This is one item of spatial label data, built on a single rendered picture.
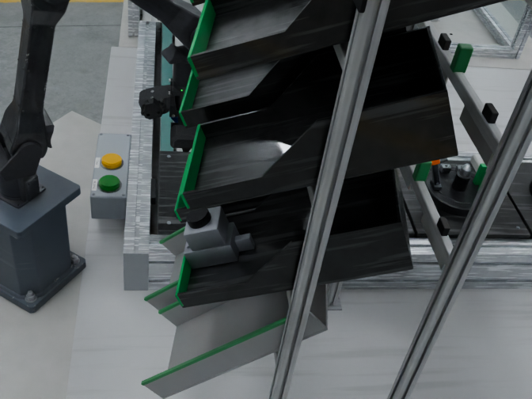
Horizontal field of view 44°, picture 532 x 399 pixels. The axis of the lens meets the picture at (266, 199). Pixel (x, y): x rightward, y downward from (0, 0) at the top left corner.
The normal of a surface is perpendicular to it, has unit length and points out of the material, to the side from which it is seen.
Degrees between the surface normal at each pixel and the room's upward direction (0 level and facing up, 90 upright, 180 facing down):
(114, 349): 0
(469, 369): 0
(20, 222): 0
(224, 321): 45
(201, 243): 90
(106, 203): 90
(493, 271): 90
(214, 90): 25
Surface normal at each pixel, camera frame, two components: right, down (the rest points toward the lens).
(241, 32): -0.31, -0.74
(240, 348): -0.07, 0.65
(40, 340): 0.12, -0.75
